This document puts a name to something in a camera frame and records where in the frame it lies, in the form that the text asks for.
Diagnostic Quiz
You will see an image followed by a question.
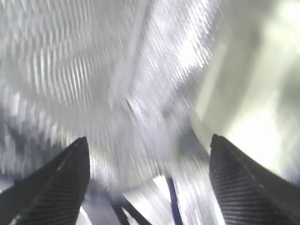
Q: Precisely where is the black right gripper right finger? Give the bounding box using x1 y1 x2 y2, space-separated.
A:
209 134 300 225

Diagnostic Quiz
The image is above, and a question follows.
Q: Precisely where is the dark blue lunch bag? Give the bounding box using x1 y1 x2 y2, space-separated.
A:
0 0 226 225

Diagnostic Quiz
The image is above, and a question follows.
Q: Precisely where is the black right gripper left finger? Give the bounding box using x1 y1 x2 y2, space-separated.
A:
0 137 90 225

